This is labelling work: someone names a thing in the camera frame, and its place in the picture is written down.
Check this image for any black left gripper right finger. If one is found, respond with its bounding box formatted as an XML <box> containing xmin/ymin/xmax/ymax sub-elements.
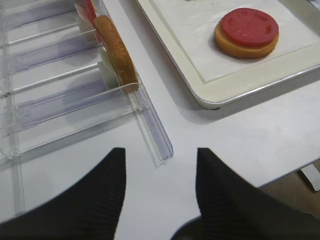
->
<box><xmin>195</xmin><ymin>148</ymin><xmax>320</xmax><ymax>240</ymax></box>

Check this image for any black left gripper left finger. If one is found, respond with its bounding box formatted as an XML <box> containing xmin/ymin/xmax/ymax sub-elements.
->
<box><xmin>0</xmin><ymin>148</ymin><xmax>126</xmax><ymax>240</ymax></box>

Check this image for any red tomato slice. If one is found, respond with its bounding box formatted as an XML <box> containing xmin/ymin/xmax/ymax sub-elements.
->
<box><xmin>220</xmin><ymin>8</ymin><xmax>279</xmax><ymax>47</ymax></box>
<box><xmin>81</xmin><ymin>0</ymin><xmax>97</xmax><ymax>23</ymax></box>

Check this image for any clear acrylic left rack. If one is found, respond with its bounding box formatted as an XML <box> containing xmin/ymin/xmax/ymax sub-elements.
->
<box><xmin>0</xmin><ymin>0</ymin><xmax>174</xmax><ymax>220</ymax></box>

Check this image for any white metal tray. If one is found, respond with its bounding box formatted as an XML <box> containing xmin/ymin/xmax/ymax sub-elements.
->
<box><xmin>138</xmin><ymin>0</ymin><xmax>320</xmax><ymax>109</ymax></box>

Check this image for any brown bun slice left rack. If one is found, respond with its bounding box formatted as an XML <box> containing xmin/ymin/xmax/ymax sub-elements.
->
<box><xmin>93</xmin><ymin>15</ymin><xmax>140</xmax><ymax>94</ymax></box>

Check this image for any bottom bun slice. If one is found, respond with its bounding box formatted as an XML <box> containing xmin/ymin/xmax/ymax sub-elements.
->
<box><xmin>214</xmin><ymin>22</ymin><xmax>280</xmax><ymax>60</ymax></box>

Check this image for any white paper liner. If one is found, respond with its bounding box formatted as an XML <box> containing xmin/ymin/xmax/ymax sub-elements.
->
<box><xmin>150</xmin><ymin>0</ymin><xmax>320</xmax><ymax>82</ymax></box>

